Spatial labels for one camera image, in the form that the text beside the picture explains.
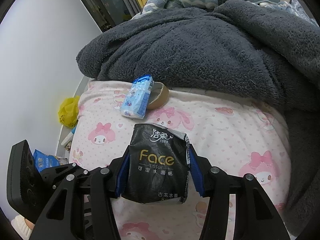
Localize black Face tissue pack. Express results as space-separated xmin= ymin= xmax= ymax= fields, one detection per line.
xmin=121 ymin=123 xmax=190 ymax=204

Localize pink cartoon bed sheet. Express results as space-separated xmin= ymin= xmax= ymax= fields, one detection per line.
xmin=69 ymin=81 xmax=291 ymax=239

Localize blue white tissue pack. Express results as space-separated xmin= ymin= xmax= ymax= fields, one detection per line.
xmin=120 ymin=75 xmax=154 ymax=120

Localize yellow plastic bag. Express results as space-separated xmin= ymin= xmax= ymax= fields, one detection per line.
xmin=58 ymin=95 xmax=80 ymax=129

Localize brown cardboard tape core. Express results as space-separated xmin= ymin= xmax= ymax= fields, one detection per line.
xmin=147 ymin=82 xmax=169 ymax=110

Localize dark grey fleece blanket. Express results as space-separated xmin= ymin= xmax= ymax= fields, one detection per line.
xmin=76 ymin=0 xmax=319 ymax=236

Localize blue snack bag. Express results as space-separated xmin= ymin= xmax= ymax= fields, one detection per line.
xmin=33 ymin=150 xmax=68 ymax=172

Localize dark window door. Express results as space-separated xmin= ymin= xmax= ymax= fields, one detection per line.
xmin=81 ymin=0 xmax=142 ymax=32

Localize small keychain on floor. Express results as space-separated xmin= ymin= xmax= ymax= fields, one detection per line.
xmin=65 ymin=141 xmax=72 ymax=152

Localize white slipper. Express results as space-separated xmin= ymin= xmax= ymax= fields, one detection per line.
xmin=11 ymin=215 xmax=35 ymax=240

